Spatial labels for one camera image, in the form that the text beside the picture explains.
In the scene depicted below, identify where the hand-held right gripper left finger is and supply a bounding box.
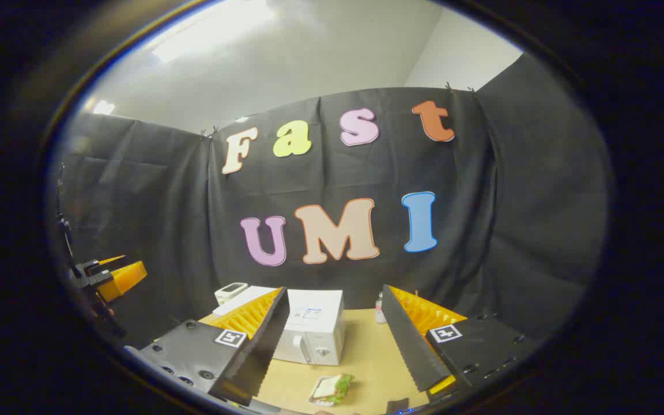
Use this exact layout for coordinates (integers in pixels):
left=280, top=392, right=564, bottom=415
left=126, top=286, right=291, bottom=407

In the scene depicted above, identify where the white toaster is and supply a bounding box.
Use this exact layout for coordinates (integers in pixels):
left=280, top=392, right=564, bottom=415
left=215, top=282, right=249, bottom=305

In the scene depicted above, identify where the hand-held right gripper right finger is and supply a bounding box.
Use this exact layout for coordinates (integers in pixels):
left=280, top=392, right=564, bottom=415
left=381, top=284, right=539, bottom=397

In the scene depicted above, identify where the black backdrop cloth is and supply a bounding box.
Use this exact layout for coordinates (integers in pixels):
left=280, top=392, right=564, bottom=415
left=50, top=52, right=615, bottom=352

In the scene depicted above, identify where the small white food tray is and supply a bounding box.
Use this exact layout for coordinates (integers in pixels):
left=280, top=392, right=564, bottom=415
left=308, top=376, right=351, bottom=408

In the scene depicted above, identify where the bread and lettuce sandwich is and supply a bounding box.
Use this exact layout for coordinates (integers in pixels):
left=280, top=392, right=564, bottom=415
left=313, top=373, right=356, bottom=404

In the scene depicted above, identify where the white microwave oven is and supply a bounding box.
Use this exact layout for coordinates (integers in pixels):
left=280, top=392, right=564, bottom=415
left=213, top=286, right=345, bottom=365

